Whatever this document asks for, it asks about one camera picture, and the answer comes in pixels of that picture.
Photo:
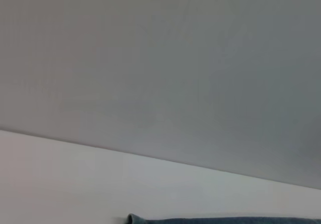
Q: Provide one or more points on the blue denim shorts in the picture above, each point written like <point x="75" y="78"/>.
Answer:
<point x="225" y="221"/>

